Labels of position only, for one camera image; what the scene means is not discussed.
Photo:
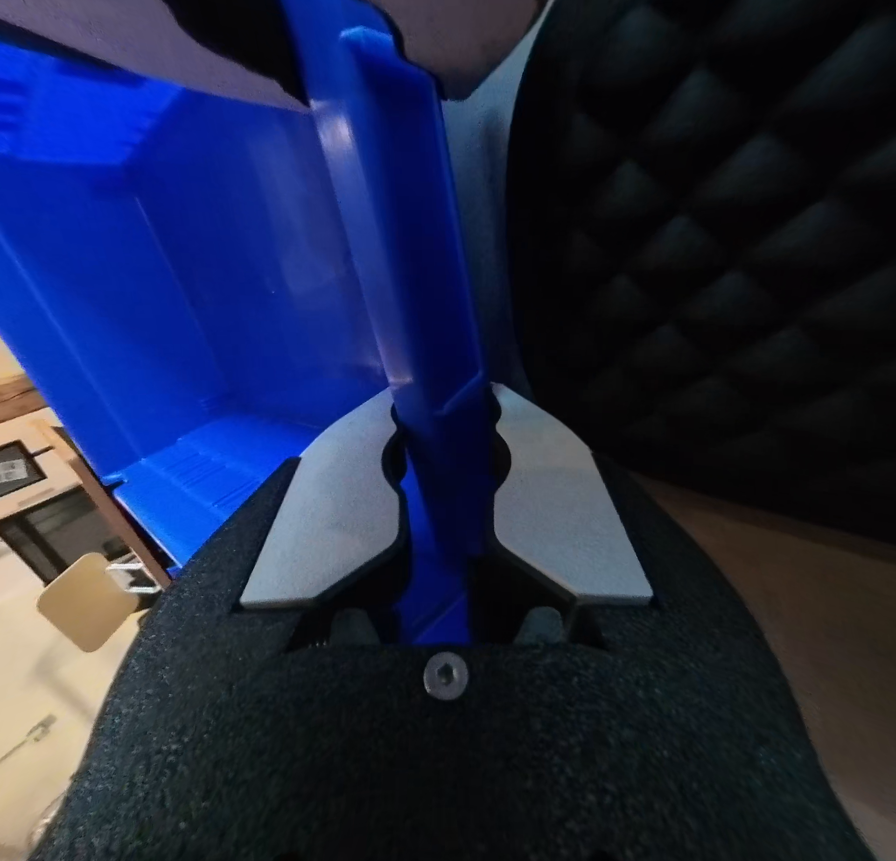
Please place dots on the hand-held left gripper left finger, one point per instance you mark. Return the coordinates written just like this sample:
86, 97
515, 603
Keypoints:
329, 511

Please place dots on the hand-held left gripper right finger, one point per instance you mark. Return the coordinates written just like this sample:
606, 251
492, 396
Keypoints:
560, 511

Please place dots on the blue plastic bin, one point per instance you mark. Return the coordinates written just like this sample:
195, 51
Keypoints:
210, 244

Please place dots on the white document stand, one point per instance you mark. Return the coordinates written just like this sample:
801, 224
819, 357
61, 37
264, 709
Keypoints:
84, 602

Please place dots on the black quilted wrist rest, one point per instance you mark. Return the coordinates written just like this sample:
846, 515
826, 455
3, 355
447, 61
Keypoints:
700, 244

